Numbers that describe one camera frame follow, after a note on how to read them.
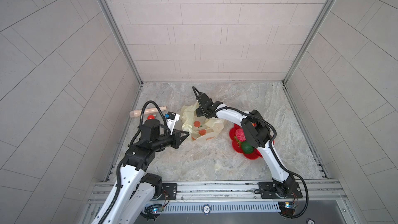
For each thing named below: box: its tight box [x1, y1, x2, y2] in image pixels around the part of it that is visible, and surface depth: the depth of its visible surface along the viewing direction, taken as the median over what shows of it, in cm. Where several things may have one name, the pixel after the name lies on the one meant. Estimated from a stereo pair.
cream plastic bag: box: [180, 102, 225, 142], surface depth 84 cm
